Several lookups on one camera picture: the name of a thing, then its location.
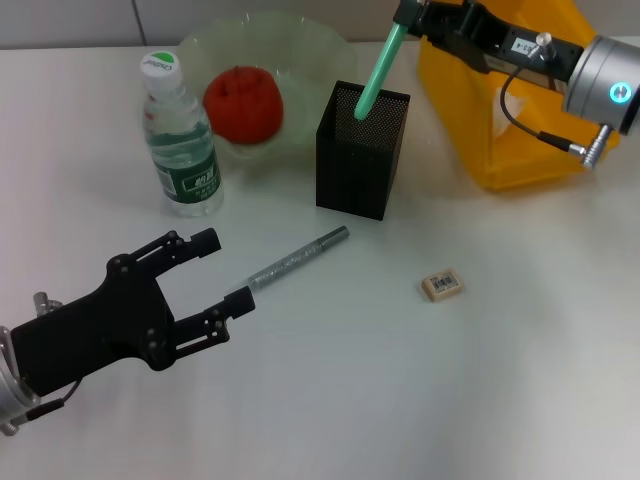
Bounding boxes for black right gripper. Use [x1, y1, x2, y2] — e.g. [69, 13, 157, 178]
[407, 0, 586, 94]

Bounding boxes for red apple-shaped object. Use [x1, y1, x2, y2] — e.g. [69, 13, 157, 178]
[201, 66, 286, 146]

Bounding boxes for left wrist cable with plugs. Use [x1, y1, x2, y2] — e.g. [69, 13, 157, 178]
[22, 291, 85, 422]

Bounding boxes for silver glitter pen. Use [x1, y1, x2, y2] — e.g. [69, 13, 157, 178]
[227, 225, 350, 296]

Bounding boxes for yellow plastic bin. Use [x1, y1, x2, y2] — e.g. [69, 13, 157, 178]
[417, 0, 624, 194]

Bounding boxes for green label water bottle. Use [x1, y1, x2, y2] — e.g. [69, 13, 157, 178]
[139, 49, 225, 219]

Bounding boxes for green pen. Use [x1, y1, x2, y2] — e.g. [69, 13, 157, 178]
[353, 0, 419, 121]

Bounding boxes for green glass fruit plate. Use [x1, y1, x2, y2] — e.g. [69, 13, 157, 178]
[174, 10, 360, 161]

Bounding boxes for black mesh pen holder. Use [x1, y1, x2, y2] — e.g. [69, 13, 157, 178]
[314, 79, 412, 222]

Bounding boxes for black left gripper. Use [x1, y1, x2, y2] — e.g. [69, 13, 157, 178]
[9, 227, 257, 400]

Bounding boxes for beige eraser with barcode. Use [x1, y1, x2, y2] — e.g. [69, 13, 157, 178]
[421, 268, 465, 302]

